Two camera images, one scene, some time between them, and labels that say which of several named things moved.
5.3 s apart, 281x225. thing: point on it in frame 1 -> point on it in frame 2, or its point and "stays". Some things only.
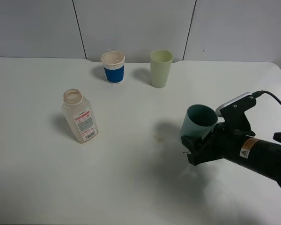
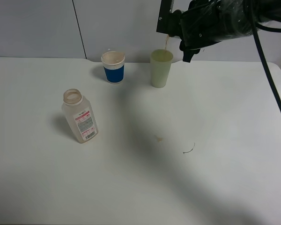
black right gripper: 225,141 -> 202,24
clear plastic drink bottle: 81,115 stays
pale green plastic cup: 160,62 stays
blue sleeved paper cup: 114,63 stays
